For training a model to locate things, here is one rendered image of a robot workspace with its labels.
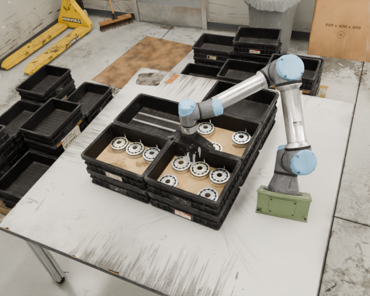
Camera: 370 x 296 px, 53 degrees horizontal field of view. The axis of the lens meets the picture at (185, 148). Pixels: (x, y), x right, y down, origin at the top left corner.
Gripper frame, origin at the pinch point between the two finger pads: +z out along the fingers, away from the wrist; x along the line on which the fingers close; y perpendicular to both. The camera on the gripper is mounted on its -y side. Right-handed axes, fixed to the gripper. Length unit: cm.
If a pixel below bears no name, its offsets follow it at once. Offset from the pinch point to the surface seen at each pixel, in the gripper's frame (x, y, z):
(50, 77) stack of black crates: -84, 193, 45
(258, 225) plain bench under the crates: 7.1, -35.3, 24.5
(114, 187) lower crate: 18, 43, 20
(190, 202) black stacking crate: 18.4, -5.0, 8.4
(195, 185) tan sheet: 5.8, -1.4, 11.5
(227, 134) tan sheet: -35.2, -1.9, 11.5
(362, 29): -287, -48, 63
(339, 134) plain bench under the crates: -72, -58, 24
